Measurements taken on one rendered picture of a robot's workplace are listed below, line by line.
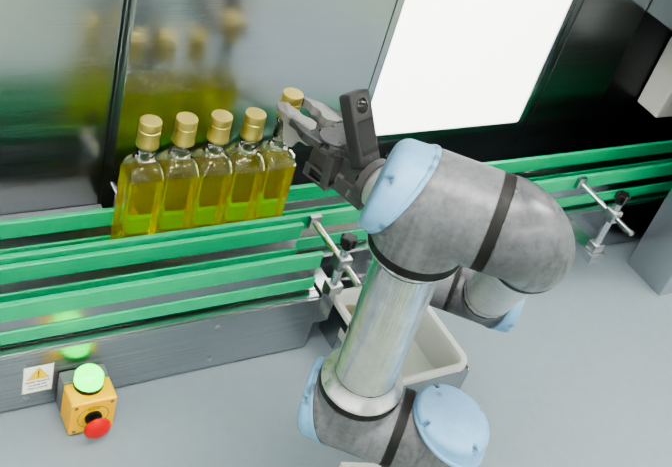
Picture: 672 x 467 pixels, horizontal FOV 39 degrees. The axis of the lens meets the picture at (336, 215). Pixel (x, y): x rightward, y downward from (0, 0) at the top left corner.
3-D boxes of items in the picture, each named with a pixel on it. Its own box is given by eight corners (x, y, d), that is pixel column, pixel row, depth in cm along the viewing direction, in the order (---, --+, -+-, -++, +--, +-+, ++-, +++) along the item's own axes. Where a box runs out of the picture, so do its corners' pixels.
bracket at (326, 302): (307, 282, 175) (316, 254, 171) (330, 319, 169) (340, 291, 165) (289, 285, 173) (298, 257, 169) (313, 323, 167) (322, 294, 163)
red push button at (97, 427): (106, 403, 144) (113, 420, 142) (103, 419, 146) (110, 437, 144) (80, 409, 142) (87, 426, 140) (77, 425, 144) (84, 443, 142)
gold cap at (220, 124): (223, 130, 152) (228, 107, 149) (232, 144, 150) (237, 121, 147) (202, 132, 150) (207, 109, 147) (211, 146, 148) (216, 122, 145)
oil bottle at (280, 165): (260, 228, 173) (286, 132, 160) (274, 249, 170) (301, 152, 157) (232, 233, 170) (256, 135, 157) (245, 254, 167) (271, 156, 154)
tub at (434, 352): (395, 308, 185) (408, 276, 180) (457, 396, 171) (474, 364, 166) (317, 324, 176) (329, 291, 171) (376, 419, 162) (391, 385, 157)
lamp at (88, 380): (98, 369, 146) (100, 356, 145) (107, 391, 144) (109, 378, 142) (69, 375, 144) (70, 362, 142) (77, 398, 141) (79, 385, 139)
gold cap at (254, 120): (256, 128, 155) (261, 105, 152) (265, 141, 152) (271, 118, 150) (236, 129, 153) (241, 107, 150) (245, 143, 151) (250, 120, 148)
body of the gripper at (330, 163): (298, 170, 150) (350, 215, 145) (311, 126, 145) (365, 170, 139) (332, 158, 155) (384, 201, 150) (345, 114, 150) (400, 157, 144)
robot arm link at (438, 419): (460, 519, 135) (493, 459, 127) (370, 484, 136) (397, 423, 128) (472, 456, 144) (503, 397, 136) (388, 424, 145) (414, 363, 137)
